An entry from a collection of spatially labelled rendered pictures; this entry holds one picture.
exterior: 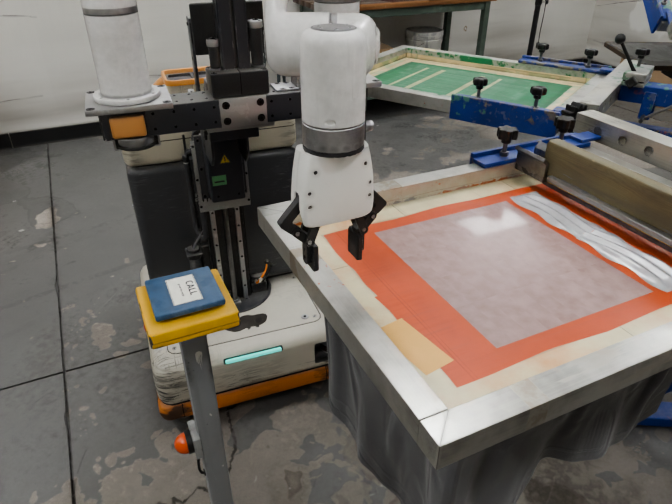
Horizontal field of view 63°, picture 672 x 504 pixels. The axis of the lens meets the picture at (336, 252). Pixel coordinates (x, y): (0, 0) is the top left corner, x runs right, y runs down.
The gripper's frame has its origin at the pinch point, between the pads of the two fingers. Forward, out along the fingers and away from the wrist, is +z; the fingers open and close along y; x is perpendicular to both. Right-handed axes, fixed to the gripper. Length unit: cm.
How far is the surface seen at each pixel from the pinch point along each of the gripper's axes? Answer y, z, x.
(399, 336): -5.5, 10.0, 9.4
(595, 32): -471, 69, -372
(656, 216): -56, 4, 7
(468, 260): -25.8, 10.1, -2.3
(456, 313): -15.6, 10.1, 8.5
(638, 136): -80, 2, -17
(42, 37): 39, 34, -380
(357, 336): 1.6, 6.5, 10.5
